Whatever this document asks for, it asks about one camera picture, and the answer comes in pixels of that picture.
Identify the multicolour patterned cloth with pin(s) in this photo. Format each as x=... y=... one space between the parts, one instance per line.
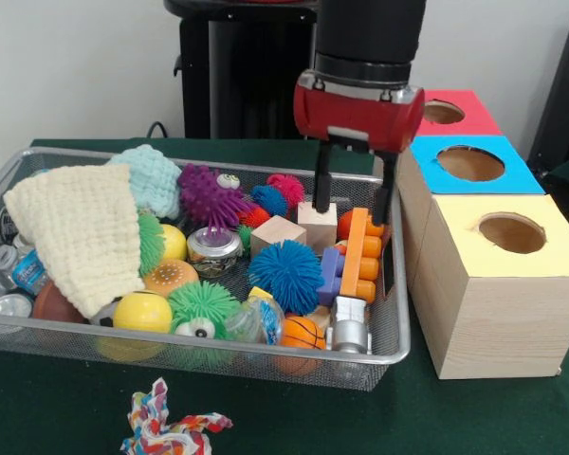
x=166 y=431

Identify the cream waffle cloth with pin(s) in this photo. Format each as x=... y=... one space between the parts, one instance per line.
x=80 y=237

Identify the black chair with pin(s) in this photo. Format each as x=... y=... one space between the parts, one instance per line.
x=564 y=95

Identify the orange building block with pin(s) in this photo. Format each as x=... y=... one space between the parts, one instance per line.
x=360 y=260

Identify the wooden cube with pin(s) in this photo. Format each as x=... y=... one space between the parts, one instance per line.
x=277 y=234
x=317 y=230

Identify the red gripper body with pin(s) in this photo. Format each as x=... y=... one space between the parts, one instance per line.
x=355 y=118

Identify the green spiky ball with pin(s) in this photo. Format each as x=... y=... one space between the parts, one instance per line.
x=201 y=303

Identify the large yellow ball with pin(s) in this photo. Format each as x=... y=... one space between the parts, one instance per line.
x=142 y=313

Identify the wooden box with three holes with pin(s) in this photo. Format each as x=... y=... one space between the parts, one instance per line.
x=502 y=322

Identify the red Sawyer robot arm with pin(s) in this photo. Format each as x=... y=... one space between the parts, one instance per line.
x=370 y=33

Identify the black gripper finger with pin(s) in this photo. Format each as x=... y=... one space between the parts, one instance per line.
x=322 y=175
x=384 y=189

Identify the light teal waffle cloth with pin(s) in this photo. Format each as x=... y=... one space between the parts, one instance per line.
x=154 y=180

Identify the blue spiky ball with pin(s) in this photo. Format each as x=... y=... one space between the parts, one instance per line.
x=287 y=277

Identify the tan burger toy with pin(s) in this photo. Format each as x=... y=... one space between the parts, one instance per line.
x=175 y=277

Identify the orange toy basketball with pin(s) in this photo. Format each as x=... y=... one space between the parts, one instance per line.
x=303 y=333

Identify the clear mesh bin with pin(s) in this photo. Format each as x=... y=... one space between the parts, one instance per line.
x=28 y=161

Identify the purple spiky toy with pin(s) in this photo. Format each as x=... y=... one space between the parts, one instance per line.
x=208 y=194

